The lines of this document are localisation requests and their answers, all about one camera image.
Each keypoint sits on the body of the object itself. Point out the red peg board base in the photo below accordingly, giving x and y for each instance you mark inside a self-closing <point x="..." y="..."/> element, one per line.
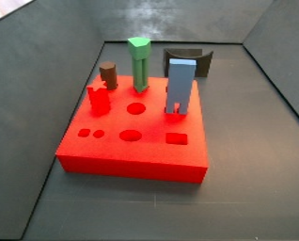
<point x="137" y="141"/>

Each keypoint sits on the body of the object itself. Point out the black curved fixture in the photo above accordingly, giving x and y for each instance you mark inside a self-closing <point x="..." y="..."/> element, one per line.
<point x="203" y="59"/>

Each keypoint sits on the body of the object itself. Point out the red star peg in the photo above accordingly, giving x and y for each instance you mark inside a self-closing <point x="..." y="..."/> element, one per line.
<point x="99" y="98"/>

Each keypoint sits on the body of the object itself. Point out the brown hexagonal peg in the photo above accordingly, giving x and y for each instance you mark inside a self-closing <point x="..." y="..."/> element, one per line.
<point x="109" y="74"/>

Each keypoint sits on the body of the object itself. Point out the blue rectangular peg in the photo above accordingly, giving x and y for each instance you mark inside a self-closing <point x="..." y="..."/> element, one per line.
<point x="181" y="77"/>

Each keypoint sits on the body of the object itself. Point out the green pentagon peg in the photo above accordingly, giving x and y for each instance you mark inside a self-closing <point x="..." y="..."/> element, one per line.
<point x="139" y="47"/>

